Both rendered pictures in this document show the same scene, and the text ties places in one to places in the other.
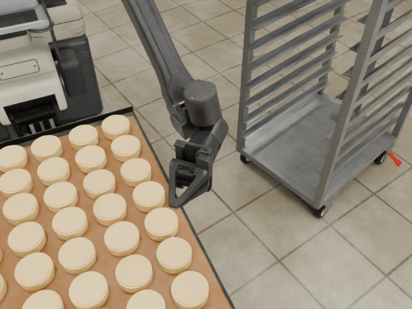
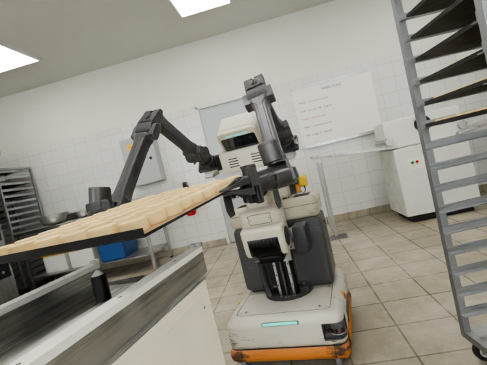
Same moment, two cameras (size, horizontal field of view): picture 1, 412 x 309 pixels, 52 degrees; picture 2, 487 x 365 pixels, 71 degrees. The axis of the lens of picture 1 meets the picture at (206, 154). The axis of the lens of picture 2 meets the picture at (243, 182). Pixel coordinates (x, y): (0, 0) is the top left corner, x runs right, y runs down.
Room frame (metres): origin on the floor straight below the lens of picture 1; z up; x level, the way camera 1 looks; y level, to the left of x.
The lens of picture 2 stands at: (-0.16, -0.57, 1.05)
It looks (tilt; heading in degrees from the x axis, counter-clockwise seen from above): 2 degrees down; 43
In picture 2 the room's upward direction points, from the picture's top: 13 degrees counter-clockwise
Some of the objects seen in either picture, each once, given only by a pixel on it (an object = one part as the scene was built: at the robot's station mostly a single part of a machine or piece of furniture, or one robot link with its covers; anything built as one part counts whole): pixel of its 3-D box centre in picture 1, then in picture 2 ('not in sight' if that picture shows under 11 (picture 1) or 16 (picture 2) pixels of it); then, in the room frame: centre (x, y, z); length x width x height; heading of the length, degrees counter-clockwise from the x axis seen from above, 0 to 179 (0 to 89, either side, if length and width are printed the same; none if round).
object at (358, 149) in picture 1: (359, 147); not in sight; (1.31, -0.67, 0.24); 0.64 x 0.03 x 0.03; 132
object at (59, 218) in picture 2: not in sight; (54, 219); (1.48, 4.81, 0.95); 0.39 x 0.39 x 0.14
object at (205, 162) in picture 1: (183, 183); (235, 185); (0.45, 0.04, 1.01); 0.09 x 0.07 x 0.07; 160
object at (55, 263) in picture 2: not in sight; (65, 258); (1.50, 4.82, 0.36); 0.46 x 0.38 x 0.26; 34
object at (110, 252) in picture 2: not in sight; (119, 247); (2.00, 4.13, 0.36); 0.46 x 0.38 x 0.26; 37
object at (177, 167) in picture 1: (184, 190); (237, 192); (0.45, 0.04, 0.99); 0.09 x 0.07 x 0.07; 160
